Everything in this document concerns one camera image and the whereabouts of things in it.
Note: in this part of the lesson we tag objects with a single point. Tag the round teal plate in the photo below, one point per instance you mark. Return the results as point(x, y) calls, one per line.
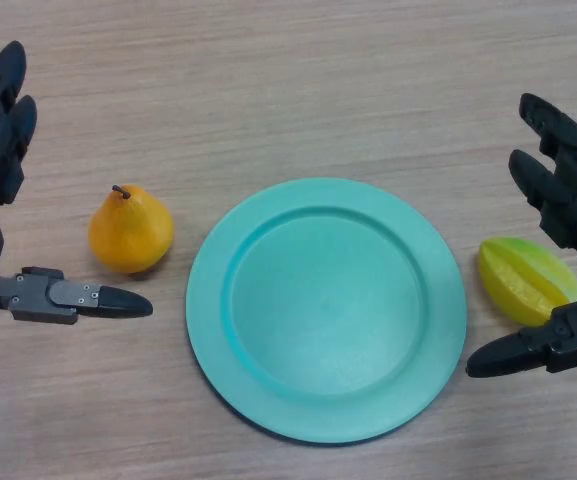
point(325, 310)

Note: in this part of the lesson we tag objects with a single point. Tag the yellow orange pear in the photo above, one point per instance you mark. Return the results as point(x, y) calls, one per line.
point(130, 235)

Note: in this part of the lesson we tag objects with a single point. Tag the yellow green starfruit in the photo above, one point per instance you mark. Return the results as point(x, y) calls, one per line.
point(518, 280)

